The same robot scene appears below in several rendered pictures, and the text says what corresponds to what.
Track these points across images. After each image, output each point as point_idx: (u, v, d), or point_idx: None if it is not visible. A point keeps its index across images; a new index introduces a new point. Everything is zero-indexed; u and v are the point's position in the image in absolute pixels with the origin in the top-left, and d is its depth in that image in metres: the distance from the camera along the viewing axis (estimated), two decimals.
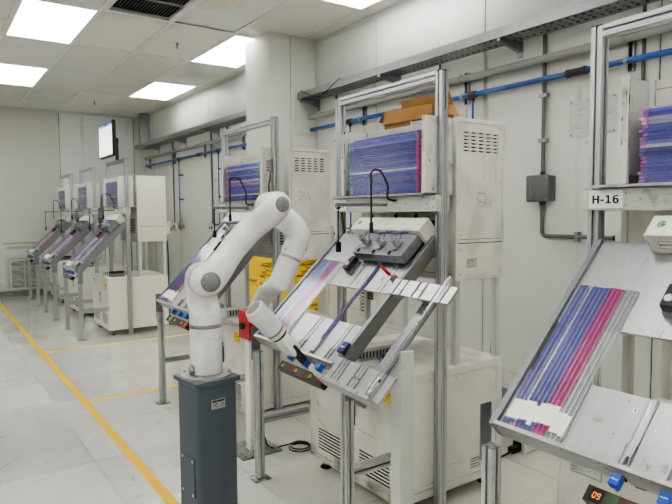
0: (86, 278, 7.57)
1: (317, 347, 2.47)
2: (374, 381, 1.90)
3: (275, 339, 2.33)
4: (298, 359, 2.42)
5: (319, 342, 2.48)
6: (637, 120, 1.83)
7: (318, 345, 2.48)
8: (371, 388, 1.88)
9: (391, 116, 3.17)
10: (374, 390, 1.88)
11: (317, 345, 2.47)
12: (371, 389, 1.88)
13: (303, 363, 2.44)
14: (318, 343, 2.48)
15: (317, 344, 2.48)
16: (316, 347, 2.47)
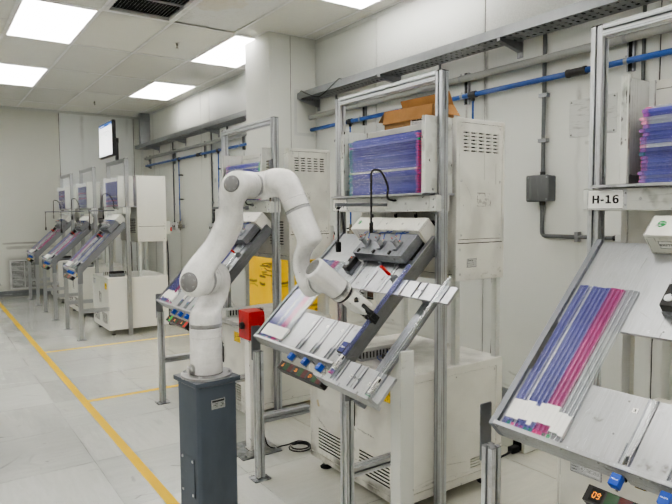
0: (86, 278, 7.57)
1: (339, 364, 2.10)
2: (374, 381, 1.90)
3: None
4: None
5: (341, 358, 2.11)
6: (637, 120, 1.83)
7: (340, 362, 2.10)
8: (371, 388, 1.88)
9: (391, 116, 3.17)
10: (374, 390, 1.88)
11: (339, 362, 2.10)
12: (371, 389, 1.88)
13: None
14: (340, 360, 2.10)
15: (338, 360, 2.10)
16: (337, 365, 2.10)
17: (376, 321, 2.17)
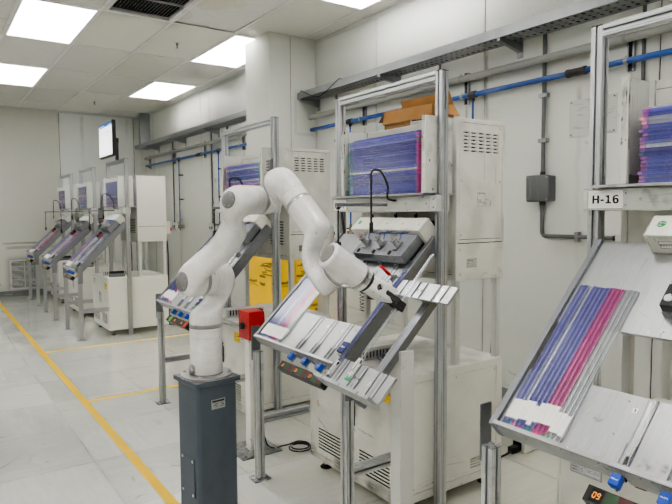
0: (86, 278, 7.57)
1: (334, 370, 2.10)
2: (355, 362, 1.85)
3: None
4: None
5: (336, 363, 2.10)
6: (637, 120, 1.83)
7: (335, 367, 2.10)
8: (352, 369, 1.84)
9: (391, 116, 3.17)
10: (355, 371, 1.84)
11: (334, 367, 2.10)
12: (352, 370, 1.84)
13: None
14: (335, 365, 2.10)
15: (333, 366, 2.10)
16: (332, 370, 2.10)
17: (403, 309, 1.91)
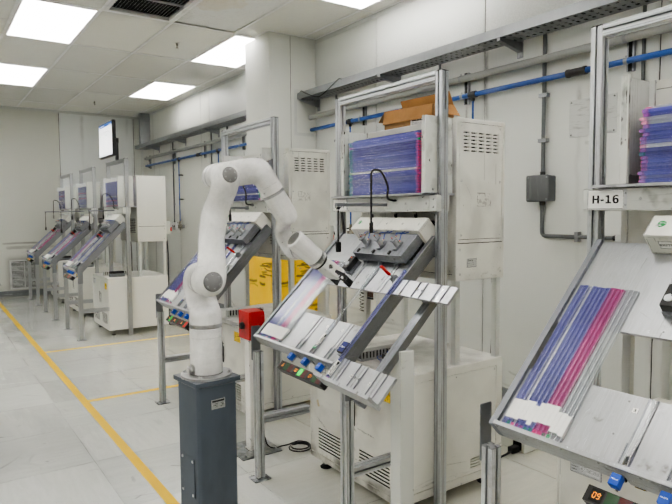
0: (86, 278, 7.57)
1: (334, 370, 2.10)
2: (321, 336, 2.50)
3: None
4: None
5: (336, 363, 2.10)
6: (637, 120, 1.83)
7: (335, 367, 2.10)
8: (318, 341, 2.48)
9: (391, 116, 3.17)
10: (321, 342, 2.48)
11: (334, 367, 2.10)
12: (318, 341, 2.48)
13: (339, 280, 2.59)
14: (335, 365, 2.10)
15: (333, 366, 2.10)
16: (332, 370, 2.10)
17: (350, 285, 2.50)
